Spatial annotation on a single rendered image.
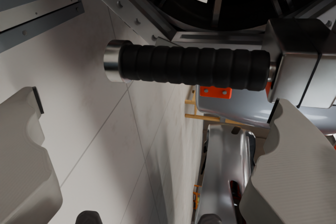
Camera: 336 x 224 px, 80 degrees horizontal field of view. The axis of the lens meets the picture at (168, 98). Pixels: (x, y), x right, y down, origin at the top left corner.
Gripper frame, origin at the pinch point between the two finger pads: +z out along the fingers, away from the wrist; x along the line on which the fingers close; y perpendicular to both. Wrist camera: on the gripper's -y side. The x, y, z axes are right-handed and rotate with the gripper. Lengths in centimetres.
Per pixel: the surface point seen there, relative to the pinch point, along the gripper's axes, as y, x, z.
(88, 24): 26, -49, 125
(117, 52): 0.8, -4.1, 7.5
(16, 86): 41, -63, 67
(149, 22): 2.7, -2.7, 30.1
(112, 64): 1.9, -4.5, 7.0
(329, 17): -1.2, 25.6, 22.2
